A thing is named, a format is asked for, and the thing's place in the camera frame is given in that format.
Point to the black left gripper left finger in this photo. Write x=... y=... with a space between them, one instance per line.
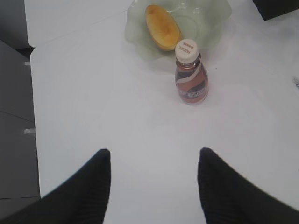
x=82 y=199

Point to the brown coffee bottle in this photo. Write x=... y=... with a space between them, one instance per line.
x=191 y=77

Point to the black mesh pen holder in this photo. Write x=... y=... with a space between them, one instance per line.
x=269 y=9

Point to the translucent green wavy bowl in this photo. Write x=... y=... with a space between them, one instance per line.
x=199 y=20

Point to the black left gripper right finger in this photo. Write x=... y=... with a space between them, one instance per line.
x=226 y=197

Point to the yellow bread loaf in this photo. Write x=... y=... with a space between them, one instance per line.
x=162 y=27

